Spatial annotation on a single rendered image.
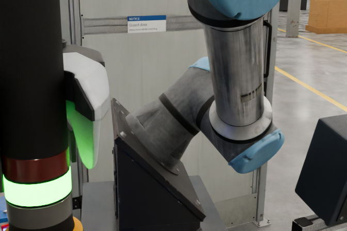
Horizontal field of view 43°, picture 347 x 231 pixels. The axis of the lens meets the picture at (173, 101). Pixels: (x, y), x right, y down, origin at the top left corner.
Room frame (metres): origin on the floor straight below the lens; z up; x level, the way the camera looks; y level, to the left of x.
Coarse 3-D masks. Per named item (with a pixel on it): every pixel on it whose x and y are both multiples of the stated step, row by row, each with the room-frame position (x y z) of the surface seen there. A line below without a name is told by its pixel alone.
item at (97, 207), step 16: (192, 176) 1.07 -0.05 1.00; (96, 192) 0.97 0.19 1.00; (112, 192) 0.97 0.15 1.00; (96, 208) 0.90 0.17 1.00; (112, 208) 0.90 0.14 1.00; (208, 208) 0.90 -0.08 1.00; (96, 224) 0.83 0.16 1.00; (112, 224) 0.83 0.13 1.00; (208, 224) 0.84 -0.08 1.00; (224, 224) 0.84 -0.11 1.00
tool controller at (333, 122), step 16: (320, 128) 0.80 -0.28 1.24; (336, 128) 0.77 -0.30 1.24; (320, 144) 0.79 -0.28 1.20; (336, 144) 0.76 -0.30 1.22; (320, 160) 0.79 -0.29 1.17; (336, 160) 0.75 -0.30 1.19; (304, 176) 0.83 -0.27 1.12; (320, 176) 0.79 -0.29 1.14; (336, 176) 0.75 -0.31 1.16; (304, 192) 0.82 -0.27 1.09; (320, 192) 0.78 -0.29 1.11; (336, 192) 0.75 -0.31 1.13; (320, 208) 0.78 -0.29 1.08; (336, 208) 0.75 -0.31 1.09
